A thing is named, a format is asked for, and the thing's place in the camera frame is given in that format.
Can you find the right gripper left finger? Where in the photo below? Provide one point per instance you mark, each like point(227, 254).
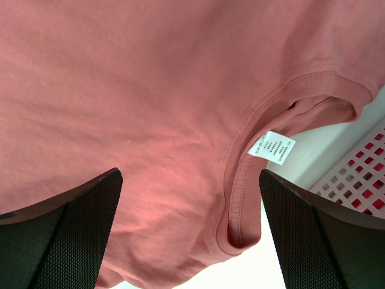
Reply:
point(60, 242)

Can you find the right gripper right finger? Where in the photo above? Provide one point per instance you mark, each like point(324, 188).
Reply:
point(321, 244)

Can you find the salmon pink t shirt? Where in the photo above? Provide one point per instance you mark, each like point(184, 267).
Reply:
point(174, 94)

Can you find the crimson red t shirt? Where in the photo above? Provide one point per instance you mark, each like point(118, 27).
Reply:
point(364, 181)

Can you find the white plastic bin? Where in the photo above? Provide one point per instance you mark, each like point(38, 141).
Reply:
point(318, 161)

